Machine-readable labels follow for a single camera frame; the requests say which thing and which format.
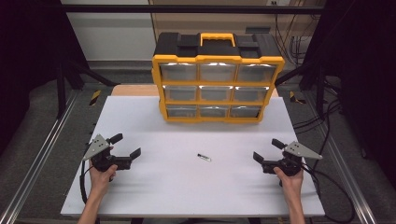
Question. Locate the grey wall plate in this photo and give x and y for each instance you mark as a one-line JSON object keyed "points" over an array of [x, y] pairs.
{"points": [[257, 30]]}

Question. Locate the person's right hand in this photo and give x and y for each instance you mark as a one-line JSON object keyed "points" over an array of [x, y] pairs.
{"points": [[292, 185]]}

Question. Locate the black horizontal frame bar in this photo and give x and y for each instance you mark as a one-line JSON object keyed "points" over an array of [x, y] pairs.
{"points": [[186, 8]]}

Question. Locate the person's left hand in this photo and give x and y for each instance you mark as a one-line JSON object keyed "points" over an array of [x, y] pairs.
{"points": [[100, 182]]}

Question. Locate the yellow black drawer organizer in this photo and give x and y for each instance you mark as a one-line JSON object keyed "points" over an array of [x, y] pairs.
{"points": [[218, 49]]}

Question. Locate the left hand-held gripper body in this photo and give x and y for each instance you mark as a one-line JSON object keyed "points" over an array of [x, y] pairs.
{"points": [[101, 160]]}

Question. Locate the light wooden board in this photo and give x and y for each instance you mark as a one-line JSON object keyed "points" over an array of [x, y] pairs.
{"points": [[134, 90]]}

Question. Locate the black curtain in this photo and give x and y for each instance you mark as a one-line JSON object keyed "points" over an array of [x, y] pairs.
{"points": [[367, 77], [28, 62]]}

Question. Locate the small glass vial black cap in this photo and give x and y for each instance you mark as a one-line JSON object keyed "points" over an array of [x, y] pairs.
{"points": [[204, 157]]}

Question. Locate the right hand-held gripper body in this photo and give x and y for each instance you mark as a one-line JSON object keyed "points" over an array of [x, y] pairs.
{"points": [[288, 165]]}

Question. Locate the black metal stand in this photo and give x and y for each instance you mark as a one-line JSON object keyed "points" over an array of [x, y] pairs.
{"points": [[320, 87], [61, 90]]}

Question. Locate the aluminium frame rail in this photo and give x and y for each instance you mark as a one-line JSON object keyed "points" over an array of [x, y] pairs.
{"points": [[34, 168], [345, 174]]}

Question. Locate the yellow black striped tape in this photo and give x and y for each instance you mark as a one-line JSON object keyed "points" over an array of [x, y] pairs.
{"points": [[294, 97], [95, 97]]}

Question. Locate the clear plastic drawer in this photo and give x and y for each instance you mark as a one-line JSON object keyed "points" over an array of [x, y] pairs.
{"points": [[181, 111]]}

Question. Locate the set of clear drawers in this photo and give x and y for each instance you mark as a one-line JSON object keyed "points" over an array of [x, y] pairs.
{"points": [[217, 73]]}

